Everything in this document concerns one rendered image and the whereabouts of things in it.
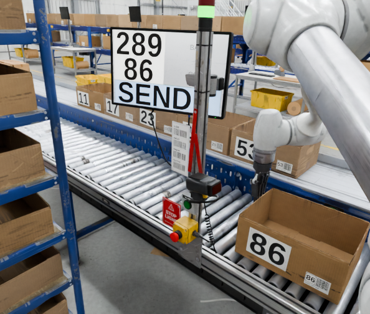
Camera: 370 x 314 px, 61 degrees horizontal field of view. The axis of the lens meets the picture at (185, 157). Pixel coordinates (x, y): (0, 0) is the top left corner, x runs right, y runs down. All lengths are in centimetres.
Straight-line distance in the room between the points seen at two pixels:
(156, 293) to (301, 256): 121
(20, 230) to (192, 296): 134
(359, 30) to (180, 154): 68
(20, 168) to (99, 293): 136
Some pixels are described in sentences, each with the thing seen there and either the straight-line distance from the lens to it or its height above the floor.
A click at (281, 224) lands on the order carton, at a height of 76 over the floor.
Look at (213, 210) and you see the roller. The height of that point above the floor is 74.
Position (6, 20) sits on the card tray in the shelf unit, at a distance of 91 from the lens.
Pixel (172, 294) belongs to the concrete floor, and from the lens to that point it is 215.
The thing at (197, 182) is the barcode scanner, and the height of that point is 108.
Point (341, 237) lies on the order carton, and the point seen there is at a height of 81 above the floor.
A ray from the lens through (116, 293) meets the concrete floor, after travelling 218.
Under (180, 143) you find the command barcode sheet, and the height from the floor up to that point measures 117.
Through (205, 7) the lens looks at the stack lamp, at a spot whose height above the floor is 162.
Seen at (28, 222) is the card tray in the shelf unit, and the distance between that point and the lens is 106.
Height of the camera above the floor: 157
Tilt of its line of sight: 23 degrees down
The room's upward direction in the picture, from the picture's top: 2 degrees clockwise
